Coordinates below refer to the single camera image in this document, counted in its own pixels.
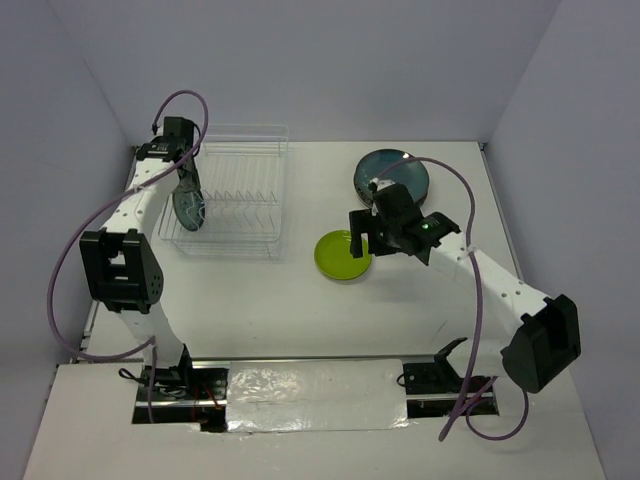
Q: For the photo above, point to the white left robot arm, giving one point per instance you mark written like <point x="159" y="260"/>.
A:
<point x="122" y="271"/>

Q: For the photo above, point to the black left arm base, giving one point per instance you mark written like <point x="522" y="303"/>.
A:
<point x="202" y="403"/>

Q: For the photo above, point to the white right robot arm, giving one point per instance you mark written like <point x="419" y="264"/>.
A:
<point x="545" y="334"/>

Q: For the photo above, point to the blue white floral plate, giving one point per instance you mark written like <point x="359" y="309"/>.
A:
<point x="365" y="197"/>

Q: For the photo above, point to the lime green plate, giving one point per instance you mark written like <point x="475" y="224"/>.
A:
<point x="332" y="257"/>

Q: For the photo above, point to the clear wire dish rack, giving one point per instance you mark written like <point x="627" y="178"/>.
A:
<point x="242" y="171"/>

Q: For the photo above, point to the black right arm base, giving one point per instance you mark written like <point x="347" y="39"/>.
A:
<point x="431" y="388"/>

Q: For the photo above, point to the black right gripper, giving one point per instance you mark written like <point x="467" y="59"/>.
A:
<point x="363" y="221"/>

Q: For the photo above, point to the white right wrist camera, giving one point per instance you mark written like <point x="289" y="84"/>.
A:
<point x="377" y="184"/>

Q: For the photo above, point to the silver foil sheet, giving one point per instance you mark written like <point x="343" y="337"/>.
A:
<point x="333" y="395"/>

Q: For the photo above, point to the dark green plate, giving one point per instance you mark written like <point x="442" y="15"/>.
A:
<point x="188" y="201"/>
<point x="385" y="163"/>

